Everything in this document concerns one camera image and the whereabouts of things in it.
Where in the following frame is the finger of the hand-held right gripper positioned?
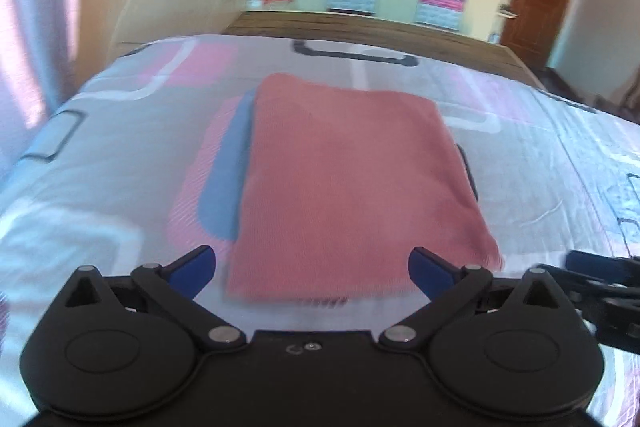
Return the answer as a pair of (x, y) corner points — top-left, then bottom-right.
(537, 249), (640, 303)

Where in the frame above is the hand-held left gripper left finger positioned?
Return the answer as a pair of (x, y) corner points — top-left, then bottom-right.
(64, 245), (248, 350)

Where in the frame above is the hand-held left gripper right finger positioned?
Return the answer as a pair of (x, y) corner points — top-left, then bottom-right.
(378, 247), (568, 350)

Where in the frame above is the pink shirt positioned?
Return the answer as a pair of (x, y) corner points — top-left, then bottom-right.
(223, 73), (506, 305)

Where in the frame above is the printed pink blue bedsheet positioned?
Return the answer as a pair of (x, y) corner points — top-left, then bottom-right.
(0, 34), (640, 427)

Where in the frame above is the pink curtain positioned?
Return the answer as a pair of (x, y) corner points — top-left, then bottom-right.
(0, 0), (81, 132)

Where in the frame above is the wooden bed frame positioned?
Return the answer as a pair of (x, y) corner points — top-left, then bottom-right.
(222, 9), (546, 90)

